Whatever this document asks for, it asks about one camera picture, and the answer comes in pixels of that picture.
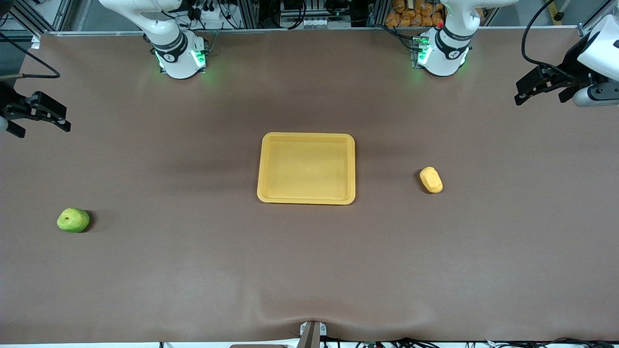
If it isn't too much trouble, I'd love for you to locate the green apple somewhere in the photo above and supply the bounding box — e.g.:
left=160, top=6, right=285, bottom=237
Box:
left=57, top=208, right=91, bottom=233

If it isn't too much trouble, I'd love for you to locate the yellow potato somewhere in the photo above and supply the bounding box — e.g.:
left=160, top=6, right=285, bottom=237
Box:
left=419, top=167, right=443, bottom=194

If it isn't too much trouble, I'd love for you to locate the yellow plastic tray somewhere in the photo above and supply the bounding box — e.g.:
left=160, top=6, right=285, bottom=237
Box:
left=257, top=132, right=356, bottom=205

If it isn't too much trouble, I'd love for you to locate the bag of orange buns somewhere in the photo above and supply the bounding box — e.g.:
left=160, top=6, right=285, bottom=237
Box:
left=385, top=0, right=446, bottom=28

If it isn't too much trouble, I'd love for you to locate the white power strip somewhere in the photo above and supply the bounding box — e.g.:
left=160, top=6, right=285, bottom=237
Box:
left=192, top=4, right=228, bottom=30

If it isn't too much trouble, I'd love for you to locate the grey electronics box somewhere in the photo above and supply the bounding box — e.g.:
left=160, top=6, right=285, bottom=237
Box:
left=280, top=0, right=356, bottom=29

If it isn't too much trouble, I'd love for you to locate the large table cover mat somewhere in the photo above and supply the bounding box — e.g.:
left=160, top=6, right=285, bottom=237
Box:
left=0, top=27, right=619, bottom=345

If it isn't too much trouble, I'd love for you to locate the metal table clamp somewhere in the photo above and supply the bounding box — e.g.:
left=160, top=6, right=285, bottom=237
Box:
left=298, top=320, right=327, bottom=348

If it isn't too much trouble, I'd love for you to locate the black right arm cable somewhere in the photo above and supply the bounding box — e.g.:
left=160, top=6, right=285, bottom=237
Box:
left=0, top=31, right=61, bottom=79

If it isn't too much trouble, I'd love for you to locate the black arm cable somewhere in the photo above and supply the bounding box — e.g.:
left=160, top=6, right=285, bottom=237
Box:
left=521, top=0, right=588, bottom=80
left=0, top=31, right=61, bottom=79

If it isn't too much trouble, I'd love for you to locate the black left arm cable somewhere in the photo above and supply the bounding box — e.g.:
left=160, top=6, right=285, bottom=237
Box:
left=521, top=0, right=588, bottom=80

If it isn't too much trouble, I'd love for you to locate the aluminium frame post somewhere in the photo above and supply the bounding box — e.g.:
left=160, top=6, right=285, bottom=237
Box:
left=0, top=0, right=73, bottom=32
left=578, top=0, right=619, bottom=38

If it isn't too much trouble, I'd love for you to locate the aluminium table edge rail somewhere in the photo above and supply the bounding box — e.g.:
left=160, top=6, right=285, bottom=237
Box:
left=30, top=24, right=593, bottom=49

